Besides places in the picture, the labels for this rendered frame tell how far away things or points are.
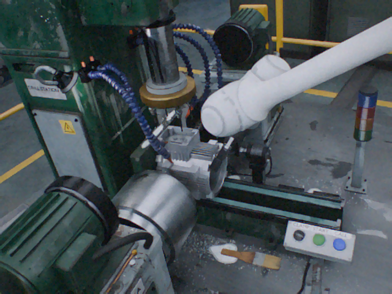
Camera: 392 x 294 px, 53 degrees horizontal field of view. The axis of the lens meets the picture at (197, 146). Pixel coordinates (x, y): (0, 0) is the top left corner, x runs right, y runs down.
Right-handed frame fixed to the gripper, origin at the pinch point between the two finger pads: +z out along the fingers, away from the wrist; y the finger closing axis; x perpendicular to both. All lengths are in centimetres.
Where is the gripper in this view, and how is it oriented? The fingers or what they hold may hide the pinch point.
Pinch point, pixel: (217, 162)
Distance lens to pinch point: 127.6
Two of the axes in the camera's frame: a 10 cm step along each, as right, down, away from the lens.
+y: -4.1, 5.6, -7.2
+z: -3.4, 6.4, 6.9
